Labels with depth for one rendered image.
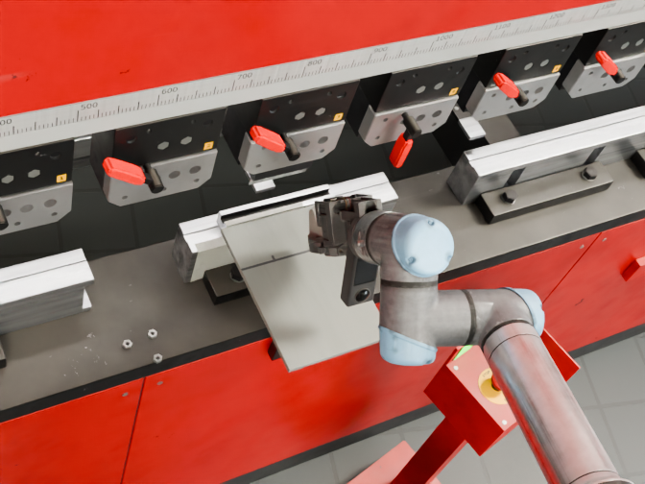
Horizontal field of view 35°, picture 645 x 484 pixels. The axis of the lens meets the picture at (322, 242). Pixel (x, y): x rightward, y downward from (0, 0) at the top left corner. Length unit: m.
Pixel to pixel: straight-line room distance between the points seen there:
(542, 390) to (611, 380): 1.76
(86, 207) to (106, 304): 1.19
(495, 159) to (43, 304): 0.86
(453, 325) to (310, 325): 0.31
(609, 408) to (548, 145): 1.15
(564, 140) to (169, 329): 0.85
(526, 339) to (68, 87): 0.63
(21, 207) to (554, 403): 0.70
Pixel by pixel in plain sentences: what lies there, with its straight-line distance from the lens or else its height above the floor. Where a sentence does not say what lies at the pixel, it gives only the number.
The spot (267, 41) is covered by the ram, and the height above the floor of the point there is 1.45.
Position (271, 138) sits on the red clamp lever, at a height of 1.30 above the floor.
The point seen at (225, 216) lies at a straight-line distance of 1.63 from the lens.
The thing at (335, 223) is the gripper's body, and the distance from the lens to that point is 1.44.
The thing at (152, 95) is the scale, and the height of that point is 1.39.
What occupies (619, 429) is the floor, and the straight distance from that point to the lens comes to 2.94.
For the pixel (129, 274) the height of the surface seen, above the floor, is 0.88.
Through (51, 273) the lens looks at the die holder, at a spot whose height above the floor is 0.97.
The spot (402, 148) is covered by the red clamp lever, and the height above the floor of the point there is 1.20.
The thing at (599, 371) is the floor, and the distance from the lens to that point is 3.00.
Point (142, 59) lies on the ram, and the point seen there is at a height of 1.46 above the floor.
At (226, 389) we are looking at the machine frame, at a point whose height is 0.66.
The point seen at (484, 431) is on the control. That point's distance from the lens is 1.88.
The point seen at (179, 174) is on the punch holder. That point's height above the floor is 1.22.
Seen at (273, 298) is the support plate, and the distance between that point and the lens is 1.56.
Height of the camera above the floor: 2.31
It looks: 53 degrees down
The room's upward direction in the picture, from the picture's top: 24 degrees clockwise
